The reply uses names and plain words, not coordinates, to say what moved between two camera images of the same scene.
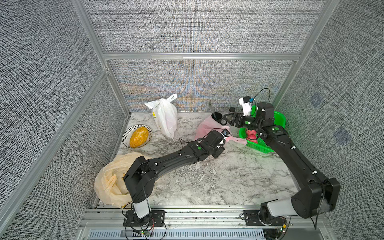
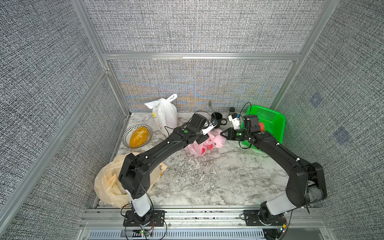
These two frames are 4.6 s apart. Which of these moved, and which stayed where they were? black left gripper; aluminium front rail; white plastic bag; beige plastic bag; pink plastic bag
Moved: pink plastic bag; black left gripper
Stayed: aluminium front rail; beige plastic bag; white plastic bag
